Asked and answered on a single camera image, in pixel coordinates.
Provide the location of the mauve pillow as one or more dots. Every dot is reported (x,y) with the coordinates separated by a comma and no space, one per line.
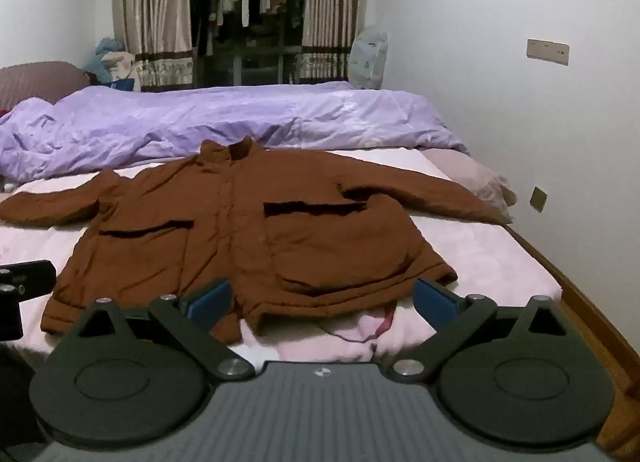
(35,85)

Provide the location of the pink pillow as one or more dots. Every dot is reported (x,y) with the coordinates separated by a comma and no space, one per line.
(475,177)

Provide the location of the purple duvet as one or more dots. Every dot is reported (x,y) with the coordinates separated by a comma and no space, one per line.
(200,117)

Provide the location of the beige striped curtain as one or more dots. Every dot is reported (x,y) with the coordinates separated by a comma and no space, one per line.
(150,17)
(327,12)

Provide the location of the blue and white cloth pile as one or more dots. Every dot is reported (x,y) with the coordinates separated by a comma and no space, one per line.
(112,62)

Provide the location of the olive wall socket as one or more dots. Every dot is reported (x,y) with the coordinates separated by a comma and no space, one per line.
(538,199)

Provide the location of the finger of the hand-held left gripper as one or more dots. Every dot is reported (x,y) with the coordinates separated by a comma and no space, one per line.
(35,276)

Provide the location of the pink cloth with red trim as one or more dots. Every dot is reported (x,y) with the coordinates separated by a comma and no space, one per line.
(370,327)

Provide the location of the beige wall switch panel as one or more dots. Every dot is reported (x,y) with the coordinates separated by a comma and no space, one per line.
(548,51)

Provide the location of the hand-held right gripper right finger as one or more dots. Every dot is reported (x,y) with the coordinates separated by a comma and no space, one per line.
(436,300)

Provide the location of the pink bed sheet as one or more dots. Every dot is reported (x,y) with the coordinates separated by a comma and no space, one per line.
(500,262)

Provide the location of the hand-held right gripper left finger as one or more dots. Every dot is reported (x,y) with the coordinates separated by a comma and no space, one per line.
(209,301)

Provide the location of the brown jacket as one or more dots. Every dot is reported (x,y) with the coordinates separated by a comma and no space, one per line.
(280,232)

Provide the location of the wooden bed frame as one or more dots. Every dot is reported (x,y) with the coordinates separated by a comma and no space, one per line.
(590,312)

